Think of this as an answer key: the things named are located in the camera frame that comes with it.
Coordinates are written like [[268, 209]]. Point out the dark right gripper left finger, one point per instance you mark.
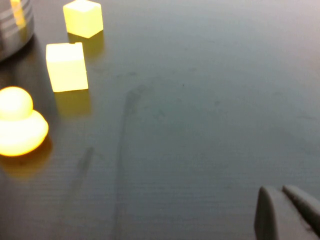
[[275, 220]]

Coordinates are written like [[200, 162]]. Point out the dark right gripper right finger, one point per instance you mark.
[[307, 205]]

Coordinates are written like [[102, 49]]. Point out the stainless steel pot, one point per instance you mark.
[[11, 37]]

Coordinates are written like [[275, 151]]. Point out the yellow cube block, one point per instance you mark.
[[84, 20], [66, 67]]

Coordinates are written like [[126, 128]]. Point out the yellow rubber duck toy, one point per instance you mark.
[[20, 130]]

